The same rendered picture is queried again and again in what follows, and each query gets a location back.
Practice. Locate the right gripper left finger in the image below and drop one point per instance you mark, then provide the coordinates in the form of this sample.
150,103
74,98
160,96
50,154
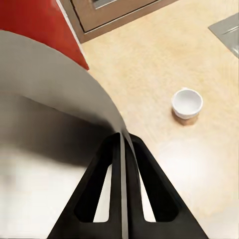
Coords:
76,220

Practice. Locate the paper coffee filter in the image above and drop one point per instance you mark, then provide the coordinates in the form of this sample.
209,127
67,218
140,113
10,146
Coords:
54,116

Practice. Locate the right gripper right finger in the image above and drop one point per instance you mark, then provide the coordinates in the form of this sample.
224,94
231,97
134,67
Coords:
173,217

